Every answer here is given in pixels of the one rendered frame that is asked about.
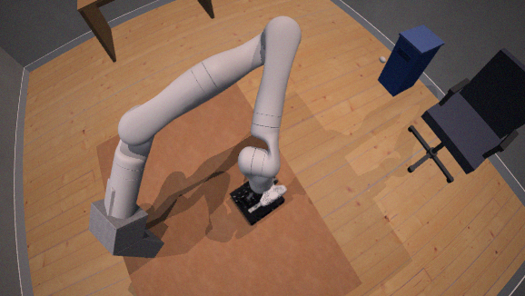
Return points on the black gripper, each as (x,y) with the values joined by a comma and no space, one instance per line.
(254,196)

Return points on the black lighting desk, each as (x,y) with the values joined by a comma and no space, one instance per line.
(253,210)

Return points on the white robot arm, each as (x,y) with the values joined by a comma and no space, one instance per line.
(275,48)

